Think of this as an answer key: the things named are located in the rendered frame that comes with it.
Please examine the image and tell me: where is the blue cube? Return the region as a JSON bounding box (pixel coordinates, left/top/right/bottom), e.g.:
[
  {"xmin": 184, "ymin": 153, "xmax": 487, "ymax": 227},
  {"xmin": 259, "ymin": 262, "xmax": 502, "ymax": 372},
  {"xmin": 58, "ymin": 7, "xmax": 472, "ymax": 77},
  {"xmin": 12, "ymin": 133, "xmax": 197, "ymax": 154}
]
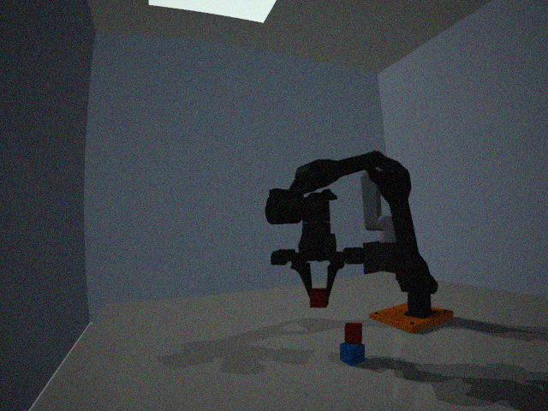
[{"xmin": 340, "ymin": 342, "xmax": 365, "ymax": 366}]

